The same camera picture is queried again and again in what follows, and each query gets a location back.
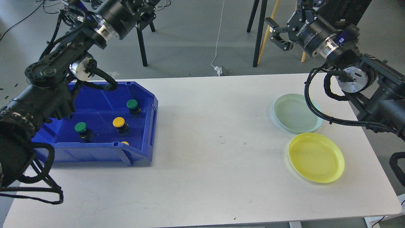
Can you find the blue plastic bin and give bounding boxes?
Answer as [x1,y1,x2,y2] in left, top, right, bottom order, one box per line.
[32,82,158,166]

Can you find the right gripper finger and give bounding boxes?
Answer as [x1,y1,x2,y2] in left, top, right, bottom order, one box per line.
[265,17,290,34]
[271,34,294,52]

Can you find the black floor cables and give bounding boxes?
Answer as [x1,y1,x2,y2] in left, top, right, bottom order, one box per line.
[0,0,171,41]

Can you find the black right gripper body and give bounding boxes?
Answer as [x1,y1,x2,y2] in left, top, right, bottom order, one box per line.
[287,9,337,57]

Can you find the light green plate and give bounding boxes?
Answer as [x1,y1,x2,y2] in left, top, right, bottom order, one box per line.
[272,93,322,134]

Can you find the black tripod legs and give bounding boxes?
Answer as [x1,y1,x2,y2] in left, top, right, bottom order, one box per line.
[246,0,268,67]
[136,18,156,67]

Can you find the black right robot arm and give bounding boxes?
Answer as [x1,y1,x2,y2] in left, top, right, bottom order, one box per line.
[265,6,404,140]

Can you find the wooden stand legs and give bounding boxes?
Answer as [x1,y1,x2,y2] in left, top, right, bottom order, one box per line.
[257,0,307,65]

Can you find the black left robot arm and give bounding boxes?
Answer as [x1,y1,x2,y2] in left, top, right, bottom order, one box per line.
[0,0,159,205]

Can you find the yellow plate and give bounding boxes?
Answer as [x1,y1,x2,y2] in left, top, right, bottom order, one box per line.
[288,132,345,184]

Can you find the white cable with plug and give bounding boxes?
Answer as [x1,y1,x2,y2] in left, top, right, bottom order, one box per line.
[210,0,226,76]

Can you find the black computer case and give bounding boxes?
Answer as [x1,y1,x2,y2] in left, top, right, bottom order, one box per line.
[317,0,371,30]

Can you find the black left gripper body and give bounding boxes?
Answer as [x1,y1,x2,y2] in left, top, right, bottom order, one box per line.
[96,0,158,40]

